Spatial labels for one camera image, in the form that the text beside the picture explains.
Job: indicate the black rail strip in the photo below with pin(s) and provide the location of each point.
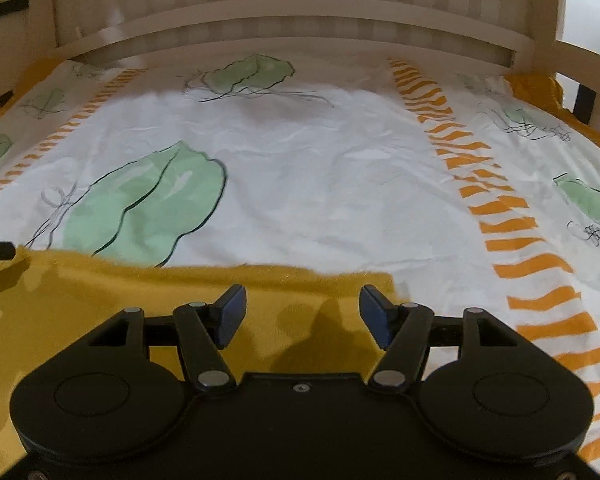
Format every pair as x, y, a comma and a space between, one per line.
2, 9

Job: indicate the mustard yellow knit sweater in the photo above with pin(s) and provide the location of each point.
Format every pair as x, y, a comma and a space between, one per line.
80, 290

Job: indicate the white leaf print bed sheet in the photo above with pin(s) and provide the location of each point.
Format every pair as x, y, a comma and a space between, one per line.
330, 170

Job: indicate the light wooden bed frame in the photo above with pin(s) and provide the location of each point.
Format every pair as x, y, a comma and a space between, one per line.
300, 12

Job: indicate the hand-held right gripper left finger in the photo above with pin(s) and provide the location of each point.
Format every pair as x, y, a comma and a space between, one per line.
232, 310

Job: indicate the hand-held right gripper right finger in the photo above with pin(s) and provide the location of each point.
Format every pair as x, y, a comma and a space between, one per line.
375, 310

